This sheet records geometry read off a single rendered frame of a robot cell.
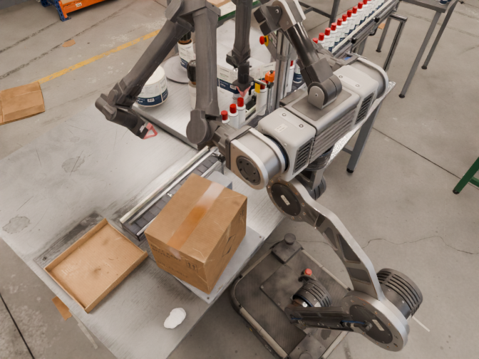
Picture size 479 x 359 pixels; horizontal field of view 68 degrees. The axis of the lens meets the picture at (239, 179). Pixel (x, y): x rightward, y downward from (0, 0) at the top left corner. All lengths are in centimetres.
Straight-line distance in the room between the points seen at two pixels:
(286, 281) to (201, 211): 96
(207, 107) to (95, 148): 106
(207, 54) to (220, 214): 53
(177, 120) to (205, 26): 93
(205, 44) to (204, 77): 9
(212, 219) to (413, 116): 275
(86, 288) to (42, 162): 77
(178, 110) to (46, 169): 73
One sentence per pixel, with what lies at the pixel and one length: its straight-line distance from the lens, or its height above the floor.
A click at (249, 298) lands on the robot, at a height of 24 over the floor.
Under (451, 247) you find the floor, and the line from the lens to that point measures 285.
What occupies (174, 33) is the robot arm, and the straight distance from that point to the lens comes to 120.
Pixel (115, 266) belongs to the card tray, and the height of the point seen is 83.
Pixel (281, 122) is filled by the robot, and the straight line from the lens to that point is 95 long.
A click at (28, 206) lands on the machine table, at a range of 187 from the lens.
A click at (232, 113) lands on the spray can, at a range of 171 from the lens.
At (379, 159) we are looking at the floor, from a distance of 314.
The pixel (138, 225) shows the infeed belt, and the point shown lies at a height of 88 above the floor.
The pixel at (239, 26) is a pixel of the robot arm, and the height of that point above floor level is 144.
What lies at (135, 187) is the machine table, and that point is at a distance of 174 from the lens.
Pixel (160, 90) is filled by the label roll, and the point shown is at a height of 97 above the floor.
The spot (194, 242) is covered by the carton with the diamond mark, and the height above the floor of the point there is 112.
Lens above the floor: 215
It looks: 51 degrees down
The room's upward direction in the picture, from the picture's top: straight up
